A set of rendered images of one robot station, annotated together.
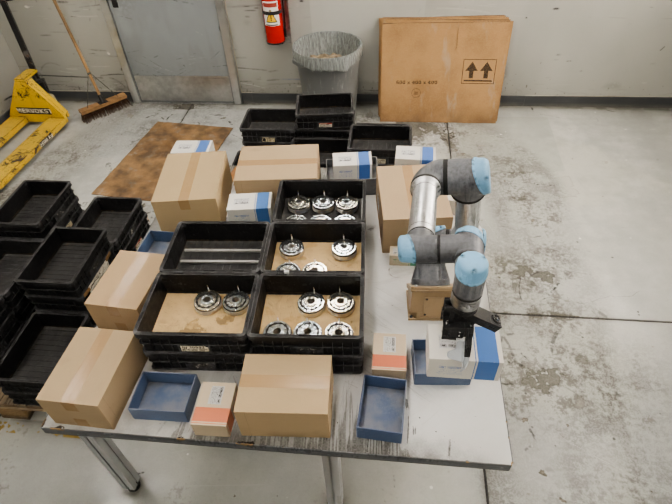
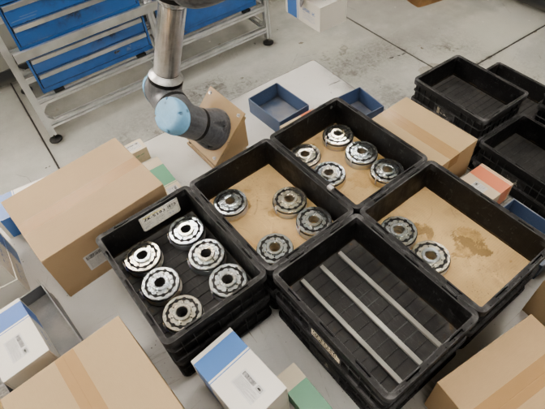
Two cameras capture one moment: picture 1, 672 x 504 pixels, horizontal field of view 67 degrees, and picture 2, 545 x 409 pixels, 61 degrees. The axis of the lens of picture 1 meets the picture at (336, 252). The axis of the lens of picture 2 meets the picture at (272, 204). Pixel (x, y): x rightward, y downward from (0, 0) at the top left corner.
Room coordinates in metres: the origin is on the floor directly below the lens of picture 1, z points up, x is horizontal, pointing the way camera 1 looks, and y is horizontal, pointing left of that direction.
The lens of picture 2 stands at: (2.00, 0.76, 1.93)
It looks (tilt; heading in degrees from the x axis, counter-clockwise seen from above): 51 degrees down; 232
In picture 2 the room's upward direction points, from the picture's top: 7 degrees counter-clockwise
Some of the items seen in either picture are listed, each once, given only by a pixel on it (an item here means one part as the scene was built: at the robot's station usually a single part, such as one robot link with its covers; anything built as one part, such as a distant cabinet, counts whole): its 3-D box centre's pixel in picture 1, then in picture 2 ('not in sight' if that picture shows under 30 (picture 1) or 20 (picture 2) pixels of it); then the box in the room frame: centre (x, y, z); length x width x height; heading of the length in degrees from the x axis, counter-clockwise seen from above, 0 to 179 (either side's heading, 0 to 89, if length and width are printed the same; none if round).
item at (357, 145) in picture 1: (379, 166); not in sight; (2.81, -0.32, 0.37); 0.40 x 0.30 x 0.45; 82
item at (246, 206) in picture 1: (251, 208); (239, 381); (1.86, 0.38, 0.83); 0.20 x 0.12 x 0.09; 89
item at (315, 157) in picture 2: (340, 302); (305, 155); (1.24, -0.01, 0.86); 0.10 x 0.10 x 0.01
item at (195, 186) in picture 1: (195, 191); not in sight; (2.07, 0.69, 0.80); 0.40 x 0.30 x 0.20; 0
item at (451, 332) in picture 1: (459, 317); not in sight; (0.84, -0.32, 1.25); 0.09 x 0.08 x 0.12; 82
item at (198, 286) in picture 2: (321, 210); (182, 267); (1.78, 0.06, 0.87); 0.40 x 0.30 x 0.11; 85
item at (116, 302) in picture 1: (134, 291); (512, 398); (1.43, 0.84, 0.78); 0.30 x 0.22 x 0.16; 168
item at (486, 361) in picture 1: (462, 351); (315, 3); (0.83, -0.35, 1.09); 0.20 x 0.12 x 0.09; 82
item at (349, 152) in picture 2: (307, 332); (361, 152); (1.11, 0.12, 0.86); 0.10 x 0.10 x 0.01
